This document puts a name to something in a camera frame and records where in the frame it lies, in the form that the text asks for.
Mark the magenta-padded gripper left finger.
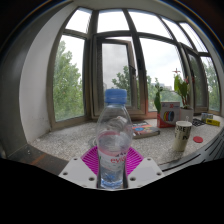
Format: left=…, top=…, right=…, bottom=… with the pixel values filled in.
left=58, top=145, right=100, bottom=190

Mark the flat round red coaster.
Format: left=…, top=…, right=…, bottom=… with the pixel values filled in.
left=192, top=135, right=204, bottom=144

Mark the potted plant in white pot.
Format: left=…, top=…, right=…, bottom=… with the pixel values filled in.
left=172, top=67, right=195, bottom=123

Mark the red box with colourful rings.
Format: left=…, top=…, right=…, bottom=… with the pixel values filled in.
left=156, top=101, right=181, bottom=129

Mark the clear blue-capped water bottle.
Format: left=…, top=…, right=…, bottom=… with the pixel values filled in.
left=95, top=88, right=134, bottom=191

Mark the small green plant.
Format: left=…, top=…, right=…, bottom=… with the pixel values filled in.
left=153, top=82, right=165, bottom=115

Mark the small blue green box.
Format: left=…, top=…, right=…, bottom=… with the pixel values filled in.
left=200, top=112, right=215, bottom=122

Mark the yellow flat box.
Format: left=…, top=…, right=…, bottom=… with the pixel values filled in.
left=205, top=117, right=222, bottom=128

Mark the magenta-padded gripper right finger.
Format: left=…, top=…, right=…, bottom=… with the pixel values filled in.
left=125, top=146, right=165, bottom=190

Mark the colourful book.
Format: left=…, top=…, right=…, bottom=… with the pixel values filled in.
left=131, top=120, right=161, bottom=140

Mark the black white patterned pad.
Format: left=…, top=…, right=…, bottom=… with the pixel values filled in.
left=191, top=117, right=206, bottom=128

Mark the cream cup with black print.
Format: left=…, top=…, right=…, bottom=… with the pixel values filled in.
left=171, top=120, right=194, bottom=153

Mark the brown-framed window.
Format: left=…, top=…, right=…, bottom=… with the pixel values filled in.
left=45, top=6, right=224, bottom=132

